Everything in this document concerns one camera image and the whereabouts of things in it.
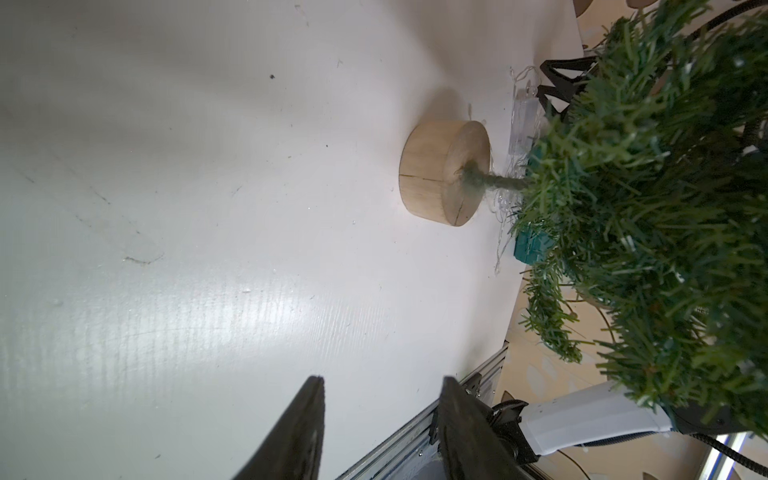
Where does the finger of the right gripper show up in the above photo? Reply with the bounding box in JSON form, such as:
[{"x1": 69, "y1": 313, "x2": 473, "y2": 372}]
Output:
[
  {"x1": 536, "y1": 84, "x2": 586, "y2": 117},
  {"x1": 540, "y1": 55, "x2": 598, "y2": 87}
]

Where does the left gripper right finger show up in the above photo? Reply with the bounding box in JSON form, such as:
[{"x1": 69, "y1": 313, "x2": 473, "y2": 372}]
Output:
[{"x1": 437, "y1": 376, "x2": 526, "y2": 479}]

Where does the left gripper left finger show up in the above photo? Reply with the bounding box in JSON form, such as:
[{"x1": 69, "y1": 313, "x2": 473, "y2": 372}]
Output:
[{"x1": 234, "y1": 376, "x2": 325, "y2": 480}]

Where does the clear battery box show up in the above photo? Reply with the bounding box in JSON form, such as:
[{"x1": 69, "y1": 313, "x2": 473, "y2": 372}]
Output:
[{"x1": 508, "y1": 82, "x2": 542, "y2": 163}]

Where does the clear string lights wire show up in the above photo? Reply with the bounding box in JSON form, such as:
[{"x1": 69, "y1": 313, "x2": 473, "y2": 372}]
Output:
[{"x1": 464, "y1": 64, "x2": 544, "y2": 274}]

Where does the small green christmas tree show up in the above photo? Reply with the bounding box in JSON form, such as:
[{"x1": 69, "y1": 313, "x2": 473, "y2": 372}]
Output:
[{"x1": 399, "y1": 1, "x2": 767, "y2": 436}]

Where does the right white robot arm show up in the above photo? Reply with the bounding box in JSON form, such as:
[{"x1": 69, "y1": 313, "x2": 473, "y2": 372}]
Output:
[{"x1": 520, "y1": 50, "x2": 767, "y2": 455}]

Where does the green plastic tool case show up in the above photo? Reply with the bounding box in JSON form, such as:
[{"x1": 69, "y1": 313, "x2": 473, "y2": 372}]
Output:
[{"x1": 513, "y1": 229, "x2": 553, "y2": 265}]

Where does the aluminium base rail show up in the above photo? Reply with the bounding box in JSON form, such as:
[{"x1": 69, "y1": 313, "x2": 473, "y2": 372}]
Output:
[{"x1": 340, "y1": 346, "x2": 508, "y2": 480}]

